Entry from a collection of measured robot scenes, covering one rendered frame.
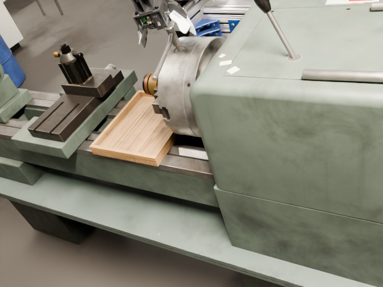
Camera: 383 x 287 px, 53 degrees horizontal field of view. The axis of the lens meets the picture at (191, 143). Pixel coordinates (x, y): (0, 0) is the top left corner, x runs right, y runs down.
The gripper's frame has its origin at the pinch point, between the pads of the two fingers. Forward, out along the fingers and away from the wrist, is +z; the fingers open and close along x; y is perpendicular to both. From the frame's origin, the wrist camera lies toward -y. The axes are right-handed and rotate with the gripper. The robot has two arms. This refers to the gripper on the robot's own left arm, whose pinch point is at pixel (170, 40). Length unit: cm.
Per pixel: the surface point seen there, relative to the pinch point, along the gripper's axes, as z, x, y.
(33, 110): 47, -95, -37
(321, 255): 62, 30, 39
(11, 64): 129, -250, -206
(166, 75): 8.8, -4.3, 3.7
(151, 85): 19.3, -14.7, -5.5
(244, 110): 7.2, 18.7, 23.9
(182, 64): 7.3, 1.0, 2.3
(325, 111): 5.4, 36.3, 29.8
